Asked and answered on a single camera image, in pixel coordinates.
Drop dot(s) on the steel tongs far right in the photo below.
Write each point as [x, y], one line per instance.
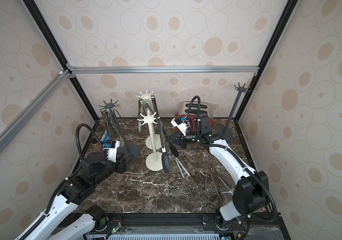
[218, 179]

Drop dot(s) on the dark grey rack back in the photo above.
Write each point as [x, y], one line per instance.
[224, 132]

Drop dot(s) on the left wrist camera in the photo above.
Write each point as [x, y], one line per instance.
[110, 149]

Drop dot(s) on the green tongs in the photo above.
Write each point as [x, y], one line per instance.
[143, 109]

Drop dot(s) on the horizontal aluminium bar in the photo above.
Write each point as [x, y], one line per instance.
[165, 70]

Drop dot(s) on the small steel tongs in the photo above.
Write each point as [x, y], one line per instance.
[185, 171]

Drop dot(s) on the diagonal aluminium bar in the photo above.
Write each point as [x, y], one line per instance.
[26, 115]

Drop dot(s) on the red white toaster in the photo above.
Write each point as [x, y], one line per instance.
[205, 109]

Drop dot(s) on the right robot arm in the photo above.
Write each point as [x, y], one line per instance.
[251, 196]

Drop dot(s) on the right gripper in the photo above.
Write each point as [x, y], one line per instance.
[178, 140]

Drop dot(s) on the white utensil rack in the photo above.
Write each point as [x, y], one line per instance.
[147, 96]
[153, 160]

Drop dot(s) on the blue small package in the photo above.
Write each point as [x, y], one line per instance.
[105, 137]

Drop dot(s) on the brown spice jar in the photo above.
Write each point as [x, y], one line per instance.
[94, 142]

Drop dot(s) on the black tongs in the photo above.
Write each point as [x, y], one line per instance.
[165, 157]

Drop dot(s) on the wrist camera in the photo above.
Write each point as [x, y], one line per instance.
[110, 149]
[181, 124]

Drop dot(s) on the thin steel tongs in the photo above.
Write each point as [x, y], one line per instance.
[112, 127]

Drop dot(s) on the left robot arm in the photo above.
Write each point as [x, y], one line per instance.
[75, 189]

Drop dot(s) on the dark grey utensil rack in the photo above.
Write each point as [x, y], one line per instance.
[118, 129]

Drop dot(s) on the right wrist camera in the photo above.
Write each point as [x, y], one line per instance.
[181, 124]

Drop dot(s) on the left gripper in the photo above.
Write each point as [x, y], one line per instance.
[122, 167]

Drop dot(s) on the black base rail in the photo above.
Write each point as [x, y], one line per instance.
[162, 227]

